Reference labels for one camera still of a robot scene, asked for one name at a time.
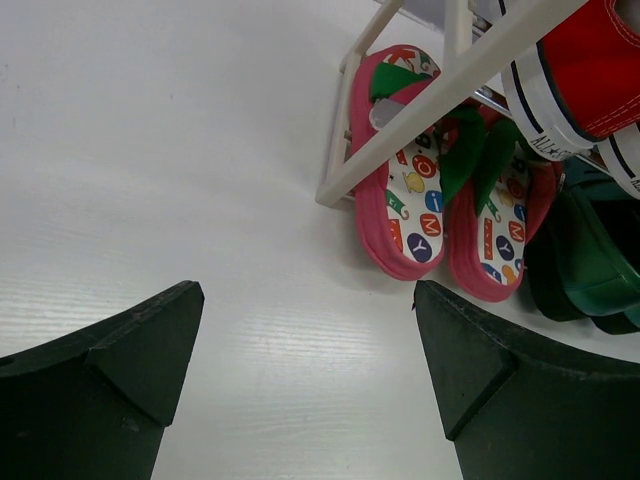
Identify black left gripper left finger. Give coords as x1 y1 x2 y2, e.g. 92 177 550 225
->
1 281 204 479

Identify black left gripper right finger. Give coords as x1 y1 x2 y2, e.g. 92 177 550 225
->
414 280 639 479

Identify pink slipper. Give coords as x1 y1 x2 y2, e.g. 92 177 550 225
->
348 44 489 281
446 108 563 302

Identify red canvas sneaker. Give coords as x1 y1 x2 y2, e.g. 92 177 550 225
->
598 122 640 199
501 0 639 161

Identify cream shoe shelf chrome bars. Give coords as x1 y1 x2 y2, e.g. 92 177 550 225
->
315 1 584 207

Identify right dark green loafer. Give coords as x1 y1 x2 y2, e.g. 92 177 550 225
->
591 307 640 335

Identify dark green loafer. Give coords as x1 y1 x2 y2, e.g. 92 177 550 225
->
591 307 640 335
526 159 639 322

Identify left dark green loafer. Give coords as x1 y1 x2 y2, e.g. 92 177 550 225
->
526 159 639 322

